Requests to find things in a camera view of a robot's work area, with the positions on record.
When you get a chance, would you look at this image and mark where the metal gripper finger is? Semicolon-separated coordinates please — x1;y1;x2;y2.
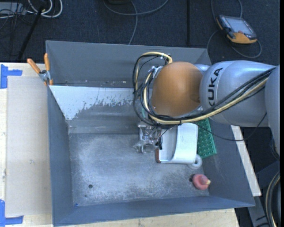
144;142;156;154
132;141;145;154

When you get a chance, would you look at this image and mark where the grey metal bin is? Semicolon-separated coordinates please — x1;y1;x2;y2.
45;40;256;227

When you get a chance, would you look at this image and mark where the dark green flat block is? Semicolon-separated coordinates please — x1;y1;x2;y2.
194;118;217;159

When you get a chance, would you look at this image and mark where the red toy fruit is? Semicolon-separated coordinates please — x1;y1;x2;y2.
192;174;211;191

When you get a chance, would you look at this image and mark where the pale wood board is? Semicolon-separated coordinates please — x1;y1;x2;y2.
4;76;53;218

